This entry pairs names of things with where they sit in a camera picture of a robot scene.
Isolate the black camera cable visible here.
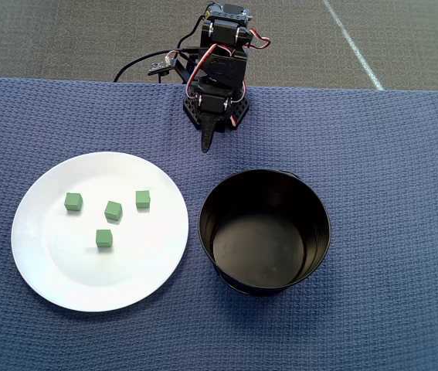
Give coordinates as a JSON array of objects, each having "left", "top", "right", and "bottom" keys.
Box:
[{"left": 113, "top": 49, "right": 183, "bottom": 83}]

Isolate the red white black servo wire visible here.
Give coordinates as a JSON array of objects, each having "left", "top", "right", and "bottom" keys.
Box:
[
  {"left": 185, "top": 43, "right": 218, "bottom": 97},
  {"left": 229, "top": 96, "right": 249, "bottom": 128},
  {"left": 248, "top": 27, "right": 272, "bottom": 50}
]

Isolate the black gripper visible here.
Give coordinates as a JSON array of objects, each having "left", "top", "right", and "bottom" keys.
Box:
[{"left": 192, "top": 83, "right": 235, "bottom": 154}]

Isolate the white round plate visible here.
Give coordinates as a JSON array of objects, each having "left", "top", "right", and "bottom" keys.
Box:
[{"left": 10, "top": 151, "right": 190, "bottom": 313}]

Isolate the black camera board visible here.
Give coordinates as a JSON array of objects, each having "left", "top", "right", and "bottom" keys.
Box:
[{"left": 148, "top": 53, "right": 176, "bottom": 77}]

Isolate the blue woven cloth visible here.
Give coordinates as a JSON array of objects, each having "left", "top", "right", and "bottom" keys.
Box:
[{"left": 0, "top": 75, "right": 438, "bottom": 371}]

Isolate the green cube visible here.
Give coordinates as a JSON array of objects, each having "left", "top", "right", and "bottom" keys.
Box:
[
  {"left": 95, "top": 229, "right": 113, "bottom": 249},
  {"left": 135, "top": 189, "right": 151, "bottom": 210},
  {"left": 63, "top": 192, "right": 83, "bottom": 213},
  {"left": 104, "top": 200, "right": 124, "bottom": 223}
]

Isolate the black metal bucket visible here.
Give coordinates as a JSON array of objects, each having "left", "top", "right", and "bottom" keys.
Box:
[{"left": 197, "top": 168, "right": 332, "bottom": 298}]

